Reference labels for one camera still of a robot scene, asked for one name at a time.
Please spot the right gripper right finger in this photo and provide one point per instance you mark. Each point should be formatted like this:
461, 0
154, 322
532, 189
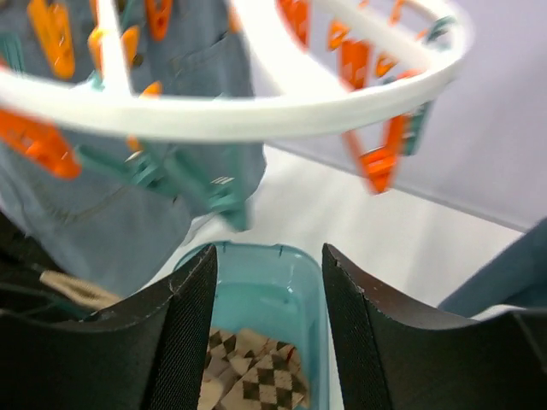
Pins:
394, 352

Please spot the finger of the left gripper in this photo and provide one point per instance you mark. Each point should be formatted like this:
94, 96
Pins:
22, 263

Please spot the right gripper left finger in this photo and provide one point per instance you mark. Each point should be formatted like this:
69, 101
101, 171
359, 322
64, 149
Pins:
145, 352

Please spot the teal clip front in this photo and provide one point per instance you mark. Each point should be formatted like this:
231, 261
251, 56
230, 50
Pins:
172, 175

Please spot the white round clip hanger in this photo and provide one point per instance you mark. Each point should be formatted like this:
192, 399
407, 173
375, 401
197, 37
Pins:
310, 100

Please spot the beige orange argyle sock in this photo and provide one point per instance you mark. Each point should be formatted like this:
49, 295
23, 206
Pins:
81, 292

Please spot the orange clip front left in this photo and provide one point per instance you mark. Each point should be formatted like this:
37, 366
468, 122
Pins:
39, 142

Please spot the orange clip right rim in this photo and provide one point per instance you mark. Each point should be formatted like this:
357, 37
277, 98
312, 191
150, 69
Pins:
378, 165

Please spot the brown argyle sock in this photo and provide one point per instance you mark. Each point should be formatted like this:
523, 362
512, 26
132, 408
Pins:
246, 370

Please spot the blue denim garment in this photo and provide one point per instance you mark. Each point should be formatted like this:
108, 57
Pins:
118, 221

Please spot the teal plastic basin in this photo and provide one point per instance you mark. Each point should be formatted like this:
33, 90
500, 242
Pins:
278, 292

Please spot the teal long sleeve shirt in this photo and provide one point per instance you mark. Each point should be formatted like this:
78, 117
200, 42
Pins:
516, 277

